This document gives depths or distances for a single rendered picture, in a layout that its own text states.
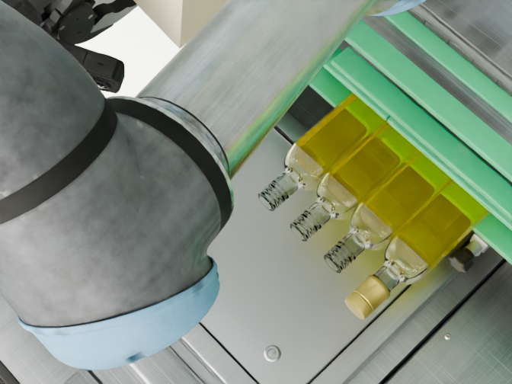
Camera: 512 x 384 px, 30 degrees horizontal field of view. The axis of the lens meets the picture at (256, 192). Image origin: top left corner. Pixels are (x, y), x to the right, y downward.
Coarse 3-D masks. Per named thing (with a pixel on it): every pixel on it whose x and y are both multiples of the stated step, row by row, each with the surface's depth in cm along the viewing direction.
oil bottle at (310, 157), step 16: (352, 96) 123; (336, 112) 122; (352, 112) 122; (368, 112) 122; (320, 128) 121; (336, 128) 121; (352, 128) 121; (368, 128) 121; (304, 144) 120; (320, 144) 120; (336, 144) 120; (352, 144) 121; (288, 160) 120; (304, 160) 120; (320, 160) 120; (336, 160) 120; (304, 176) 119; (320, 176) 120
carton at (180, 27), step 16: (144, 0) 109; (160, 0) 105; (176, 0) 101; (192, 0) 102; (208, 0) 106; (224, 0) 109; (160, 16) 108; (176, 16) 104; (192, 16) 106; (208, 16) 110; (176, 32) 108; (192, 32) 110
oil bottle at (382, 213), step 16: (416, 160) 119; (400, 176) 118; (416, 176) 118; (432, 176) 118; (448, 176) 118; (384, 192) 117; (400, 192) 117; (416, 192) 117; (432, 192) 117; (368, 208) 116; (384, 208) 116; (400, 208) 116; (416, 208) 116; (352, 224) 117; (368, 224) 116; (384, 224) 115; (400, 224) 116; (368, 240) 116; (384, 240) 116
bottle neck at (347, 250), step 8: (352, 232) 117; (344, 240) 116; (352, 240) 116; (360, 240) 116; (336, 248) 116; (344, 248) 116; (352, 248) 116; (360, 248) 116; (328, 256) 115; (336, 256) 115; (344, 256) 115; (352, 256) 116; (328, 264) 117; (336, 264) 115; (344, 264) 116
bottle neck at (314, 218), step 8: (320, 200) 119; (312, 208) 118; (320, 208) 118; (328, 208) 118; (304, 216) 118; (312, 216) 118; (320, 216) 118; (328, 216) 119; (296, 224) 117; (304, 224) 117; (312, 224) 118; (320, 224) 118; (296, 232) 119; (304, 232) 117; (312, 232) 118; (304, 240) 118
